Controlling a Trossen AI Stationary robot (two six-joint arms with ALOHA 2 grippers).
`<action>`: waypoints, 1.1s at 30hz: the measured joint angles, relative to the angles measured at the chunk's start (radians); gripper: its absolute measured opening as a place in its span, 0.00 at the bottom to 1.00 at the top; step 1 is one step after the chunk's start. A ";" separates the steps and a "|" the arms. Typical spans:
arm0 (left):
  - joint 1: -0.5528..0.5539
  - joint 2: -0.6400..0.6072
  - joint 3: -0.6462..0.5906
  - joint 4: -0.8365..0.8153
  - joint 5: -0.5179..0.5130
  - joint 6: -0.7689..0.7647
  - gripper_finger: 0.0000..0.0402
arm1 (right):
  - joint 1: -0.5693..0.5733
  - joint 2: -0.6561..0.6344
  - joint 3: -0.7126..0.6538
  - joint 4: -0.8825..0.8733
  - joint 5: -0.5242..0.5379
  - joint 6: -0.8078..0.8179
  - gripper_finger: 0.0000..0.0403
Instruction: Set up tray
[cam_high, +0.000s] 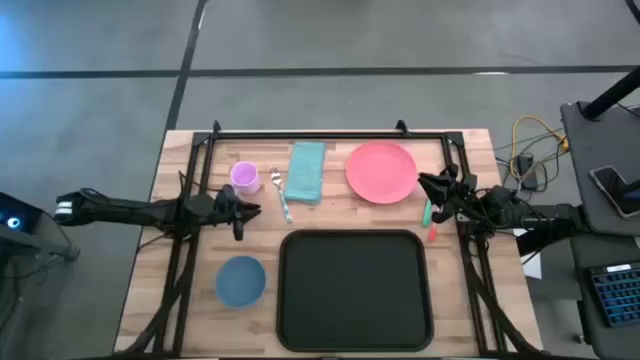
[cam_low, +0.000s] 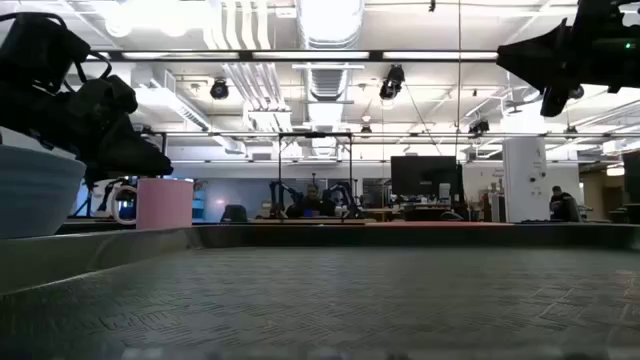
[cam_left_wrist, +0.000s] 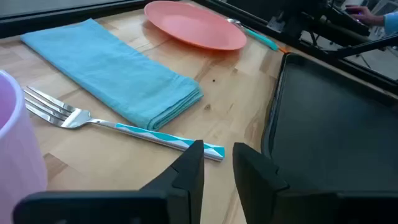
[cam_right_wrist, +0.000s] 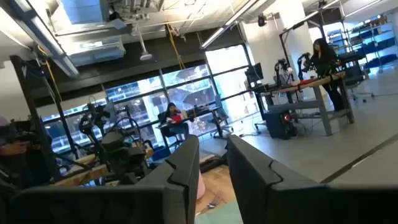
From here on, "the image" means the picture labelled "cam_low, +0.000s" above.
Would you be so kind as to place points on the person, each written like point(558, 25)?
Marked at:
point(311, 205)
point(562, 206)

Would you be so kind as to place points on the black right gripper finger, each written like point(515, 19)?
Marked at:
point(542, 55)
point(556, 102)

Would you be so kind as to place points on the black background robot arm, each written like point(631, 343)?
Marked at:
point(280, 197)
point(344, 196)

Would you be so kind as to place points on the black background station frame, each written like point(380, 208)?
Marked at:
point(315, 135)

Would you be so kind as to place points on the pink mug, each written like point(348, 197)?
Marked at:
point(165, 205)

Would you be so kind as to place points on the black monitor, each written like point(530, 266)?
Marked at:
point(425, 175)

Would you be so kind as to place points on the blue bowl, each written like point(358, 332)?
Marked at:
point(35, 195)

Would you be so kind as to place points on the white pillar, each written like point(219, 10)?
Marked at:
point(524, 180)

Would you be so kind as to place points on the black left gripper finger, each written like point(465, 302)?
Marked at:
point(130, 157)

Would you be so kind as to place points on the black office chair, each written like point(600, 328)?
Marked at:
point(234, 214)

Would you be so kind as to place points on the silver ventilation duct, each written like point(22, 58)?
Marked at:
point(327, 30)

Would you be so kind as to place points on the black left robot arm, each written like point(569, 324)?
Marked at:
point(35, 55)

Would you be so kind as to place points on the black overhead crossbar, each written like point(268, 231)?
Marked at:
point(240, 55)

